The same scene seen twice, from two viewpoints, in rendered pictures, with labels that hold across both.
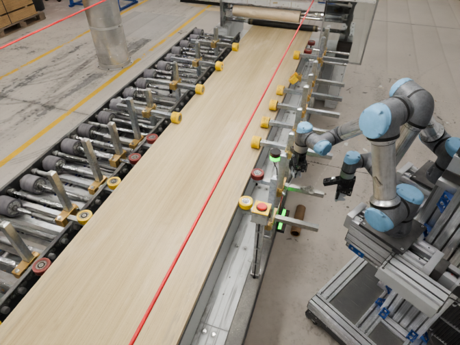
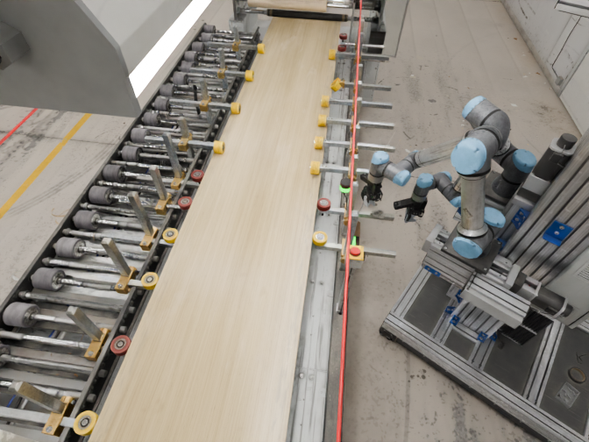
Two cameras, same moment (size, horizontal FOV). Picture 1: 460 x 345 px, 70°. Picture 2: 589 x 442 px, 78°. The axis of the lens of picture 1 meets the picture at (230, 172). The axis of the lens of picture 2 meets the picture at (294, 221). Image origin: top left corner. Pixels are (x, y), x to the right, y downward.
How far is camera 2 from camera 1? 0.37 m
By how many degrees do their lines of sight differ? 12
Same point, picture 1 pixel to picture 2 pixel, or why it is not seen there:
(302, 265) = (367, 282)
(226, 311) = (318, 351)
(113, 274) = (204, 340)
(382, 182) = (472, 213)
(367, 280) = (435, 290)
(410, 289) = (495, 306)
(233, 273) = (315, 311)
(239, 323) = (337, 362)
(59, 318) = (161, 398)
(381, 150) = (473, 184)
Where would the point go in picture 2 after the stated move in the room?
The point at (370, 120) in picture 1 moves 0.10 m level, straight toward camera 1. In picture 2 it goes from (464, 156) to (465, 174)
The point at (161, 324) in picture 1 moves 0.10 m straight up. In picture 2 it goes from (271, 383) to (270, 375)
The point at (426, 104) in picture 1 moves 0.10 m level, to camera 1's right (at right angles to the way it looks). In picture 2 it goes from (503, 125) to (525, 124)
